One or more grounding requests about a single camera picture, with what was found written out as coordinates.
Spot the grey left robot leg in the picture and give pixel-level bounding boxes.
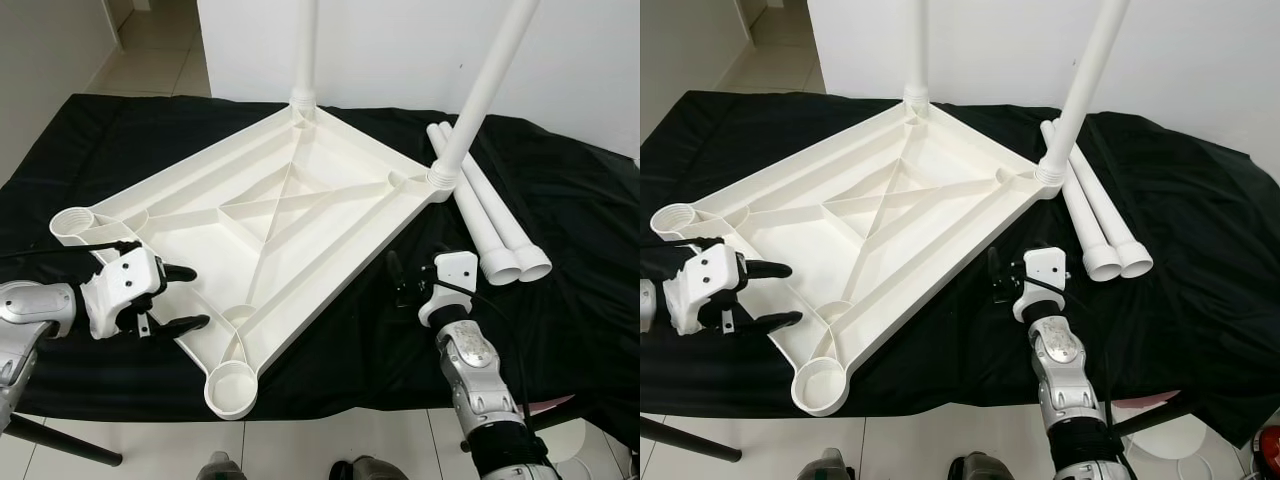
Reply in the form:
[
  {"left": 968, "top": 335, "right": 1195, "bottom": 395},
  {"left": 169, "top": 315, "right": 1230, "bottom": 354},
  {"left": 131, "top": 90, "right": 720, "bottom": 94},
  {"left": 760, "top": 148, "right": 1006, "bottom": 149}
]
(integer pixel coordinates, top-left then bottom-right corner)
[
  {"left": 805, "top": 450, "right": 863, "bottom": 480},
  {"left": 195, "top": 452, "right": 246, "bottom": 480}
]

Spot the grey right robot leg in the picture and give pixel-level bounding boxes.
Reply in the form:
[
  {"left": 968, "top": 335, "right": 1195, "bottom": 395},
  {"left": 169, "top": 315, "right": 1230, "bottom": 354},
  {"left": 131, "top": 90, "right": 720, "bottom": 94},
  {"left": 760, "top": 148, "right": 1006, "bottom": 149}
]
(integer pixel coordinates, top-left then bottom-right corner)
[
  {"left": 945, "top": 452, "right": 1016, "bottom": 480},
  {"left": 335, "top": 455, "right": 411, "bottom": 480}
]

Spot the red round object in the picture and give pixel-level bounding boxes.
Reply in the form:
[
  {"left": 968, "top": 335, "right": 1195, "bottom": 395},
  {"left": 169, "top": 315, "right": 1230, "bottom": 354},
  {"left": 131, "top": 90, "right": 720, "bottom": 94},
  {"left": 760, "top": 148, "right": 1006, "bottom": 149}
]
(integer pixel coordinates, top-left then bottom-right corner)
[{"left": 1250, "top": 425, "right": 1280, "bottom": 476}]

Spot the white plastic table top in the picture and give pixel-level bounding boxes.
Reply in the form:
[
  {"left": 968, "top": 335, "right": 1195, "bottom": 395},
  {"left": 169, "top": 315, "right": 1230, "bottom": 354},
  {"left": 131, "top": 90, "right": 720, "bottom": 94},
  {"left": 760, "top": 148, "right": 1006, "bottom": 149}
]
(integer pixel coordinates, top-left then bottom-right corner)
[
  {"left": 50, "top": 100, "right": 456, "bottom": 419},
  {"left": 650, "top": 95, "right": 1066, "bottom": 416}
]

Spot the white plastic table leg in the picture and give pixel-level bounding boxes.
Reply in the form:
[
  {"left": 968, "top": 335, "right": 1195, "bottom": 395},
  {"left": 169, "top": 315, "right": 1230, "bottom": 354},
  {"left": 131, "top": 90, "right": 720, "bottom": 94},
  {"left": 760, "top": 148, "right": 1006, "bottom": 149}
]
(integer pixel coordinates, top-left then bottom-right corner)
[
  {"left": 440, "top": 120, "right": 553, "bottom": 284},
  {"left": 428, "top": 122, "right": 523, "bottom": 288},
  {"left": 1050, "top": 118, "right": 1154, "bottom": 279},
  {"left": 290, "top": 0, "right": 321, "bottom": 119},
  {"left": 428, "top": 0, "right": 541, "bottom": 191},
  {"left": 1040, "top": 120, "right": 1123, "bottom": 283},
  {"left": 902, "top": 0, "right": 933, "bottom": 116},
  {"left": 1033, "top": 0, "right": 1131, "bottom": 189}
]

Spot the grey robot leg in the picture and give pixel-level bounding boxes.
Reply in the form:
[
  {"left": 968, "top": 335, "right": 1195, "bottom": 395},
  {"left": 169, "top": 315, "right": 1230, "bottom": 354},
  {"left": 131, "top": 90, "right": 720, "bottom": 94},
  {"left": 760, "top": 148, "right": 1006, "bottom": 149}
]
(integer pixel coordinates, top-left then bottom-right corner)
[
  {"left": 335, "top": 455, "right": 411, "bottom": 480},
  {"left": 945, "top": 452, "right": 1016, "bottom": 480},
  {"left": 195, "top": 452, "right": 246, "bottom": 480},
  {"left": 805, "top": 450, "right": 863, "bottom": 480}
]

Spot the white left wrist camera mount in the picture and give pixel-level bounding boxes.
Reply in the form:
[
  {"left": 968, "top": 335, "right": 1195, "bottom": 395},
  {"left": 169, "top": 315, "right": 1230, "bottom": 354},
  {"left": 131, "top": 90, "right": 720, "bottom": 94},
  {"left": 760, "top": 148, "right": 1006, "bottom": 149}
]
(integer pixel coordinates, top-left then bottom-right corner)
[
  {"left": 663, "top": 243, "right": 746, "bottom": 336},
  {"left": 80, "top": 247, "right": 168, "bottom": 343}
]

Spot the black table cloth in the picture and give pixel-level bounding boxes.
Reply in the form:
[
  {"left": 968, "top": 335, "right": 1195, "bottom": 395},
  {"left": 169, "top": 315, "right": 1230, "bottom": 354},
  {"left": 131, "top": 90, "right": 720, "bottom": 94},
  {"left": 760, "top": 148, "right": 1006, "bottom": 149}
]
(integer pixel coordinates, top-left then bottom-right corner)
[
  {"left": 640, "top": 90, "right": 1280, "bottom": 446},
  {"left": 0, "top": 93, "right": 641, "bottom": 426}
]

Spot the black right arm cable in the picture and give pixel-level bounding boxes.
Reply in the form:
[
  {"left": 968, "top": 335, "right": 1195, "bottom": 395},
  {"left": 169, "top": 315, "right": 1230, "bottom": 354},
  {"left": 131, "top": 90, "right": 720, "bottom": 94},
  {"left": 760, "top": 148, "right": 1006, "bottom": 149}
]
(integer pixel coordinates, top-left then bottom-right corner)
[
  {"left": 1020, "top": 275, "right": 1116, "bottom": 431},
  {"left": 432, "top": 280, "right": 531, "bottom": 421}
]

